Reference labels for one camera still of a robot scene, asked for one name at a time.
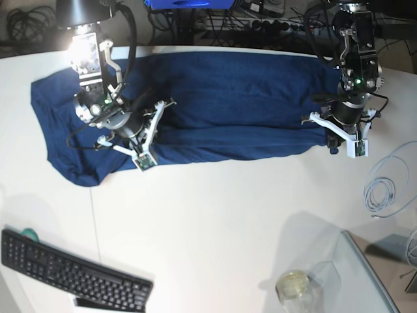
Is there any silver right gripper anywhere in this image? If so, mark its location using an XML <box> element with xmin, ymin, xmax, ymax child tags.
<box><xmin>68</xmin><ymin>24</ymin><xmax>155</xmax><ymax>131</ymax></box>

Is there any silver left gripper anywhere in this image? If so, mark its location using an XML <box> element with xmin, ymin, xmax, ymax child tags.
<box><xmin>310</xmin><ymin>11</ymin><xmax>382</xmax><ymax>155</ymax></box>

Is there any dark blue t-shirt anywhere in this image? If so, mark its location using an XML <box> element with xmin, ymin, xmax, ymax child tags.
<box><xmin>31</xmin><ymin>52</ymin><xmax>339</xmax><ymax>187</ymax></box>

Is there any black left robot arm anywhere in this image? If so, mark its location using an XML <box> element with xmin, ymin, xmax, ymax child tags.
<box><xmin>303</xmin><ymin>1</ymin><xmax>384</xmax><ymax>158</ymax></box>

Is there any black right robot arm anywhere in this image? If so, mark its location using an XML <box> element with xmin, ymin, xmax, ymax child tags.
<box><xmin>56</xmin><ymin>1</ymin><xmax>146</xmax><ymax>145</ymax></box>

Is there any blue box with hole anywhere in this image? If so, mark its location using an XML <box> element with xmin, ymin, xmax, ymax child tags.
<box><xmin>144</xmin><ymin>0</ymin><xmax>243</xmax><ymax>10</ymax></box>

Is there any clear glass jar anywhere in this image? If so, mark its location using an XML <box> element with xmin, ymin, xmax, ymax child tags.
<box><xmin>276</xmin><ymin>261</ymin><xmax>341</xmax><ymax>313</ymax></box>

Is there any green tape roll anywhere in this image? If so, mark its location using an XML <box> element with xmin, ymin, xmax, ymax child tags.
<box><xmin>20</xmin><ymin>228</ymin><xmax>39</xmax><ymax>243</ymax></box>

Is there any black computer keyboard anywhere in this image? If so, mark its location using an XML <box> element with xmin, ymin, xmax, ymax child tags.
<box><xmin>1</xmin><ymin>229</ymin><xmax>153</xmax><ymax>312</ymax></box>

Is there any white camera bracket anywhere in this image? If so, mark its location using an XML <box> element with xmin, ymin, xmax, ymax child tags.
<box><xmin>301</xmin><ymin>106</ymin><xmax>381</xmax><ymax>158</ymax></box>
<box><xmin>94</xmin><ymin>98</ymin><xmax>176</xmax><ymax>171</ymax></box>

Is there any coiled white cable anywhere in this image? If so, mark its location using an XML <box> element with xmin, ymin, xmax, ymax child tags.
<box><xmin>363</xmin><ymin>140</ymin><xmax>417</xmax><ymax>218</ymax></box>

